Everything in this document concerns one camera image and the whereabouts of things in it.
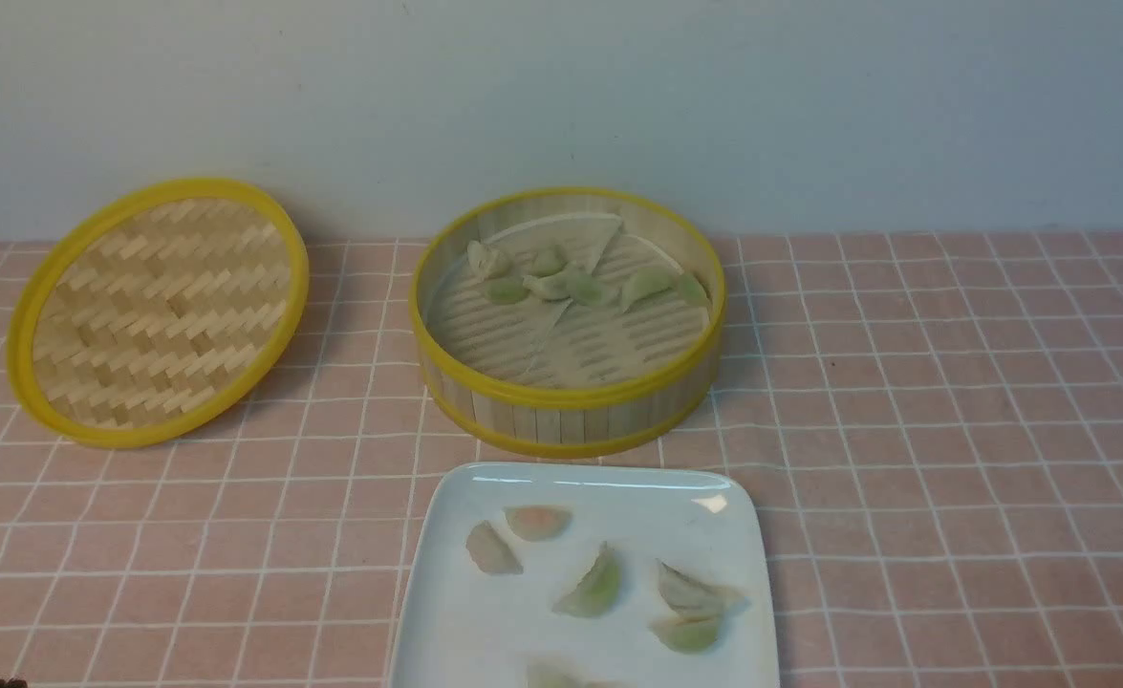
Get grey pink dumpling on plate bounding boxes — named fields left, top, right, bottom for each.
left=465, top=520, right=523, bottom=576

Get green dumpling plate centre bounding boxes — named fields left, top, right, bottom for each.
left=551, top=543, right=622, bottom=620

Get yellow rimmed bamboo steamer basket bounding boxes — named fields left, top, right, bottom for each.
left=412, top=187, right=727, bottom=459

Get green dumpling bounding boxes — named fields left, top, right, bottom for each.
left=528, top=245, right=569, bottom=278
left=482, top=277, right=530, bottom=306
left=565, top=269, right=618, bottom=308
left=672, top=270, right=710, bottom=309
left=619, top=266, right=675, bottom=313

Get green dumpling plate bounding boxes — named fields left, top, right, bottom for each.
left=649, top=615, right=723, bottom=655
left=551, top=543, right=622, bottom=620

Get pink checkered tablecloth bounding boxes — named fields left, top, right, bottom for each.
left=0, top=232, right=1123, bottom=687

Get pale dumpling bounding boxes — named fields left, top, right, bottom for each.
left=466, top=240, right=513, bottom=282
left=522, top=270, right=570, bottom=302

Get pale dumpling plate right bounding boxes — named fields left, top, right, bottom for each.
left=657, top=559, right=745, bottom=620

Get yellow rimmed bamboo steamer lid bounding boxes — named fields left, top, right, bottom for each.
left=6, top=178, right=311, bottom=449

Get green dumpling plate lower right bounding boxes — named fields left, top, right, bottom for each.
left=649, top=615, right=723, bottom=655

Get white square plate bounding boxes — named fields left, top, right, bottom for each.
left=387, top=462, right=780, bottom=687

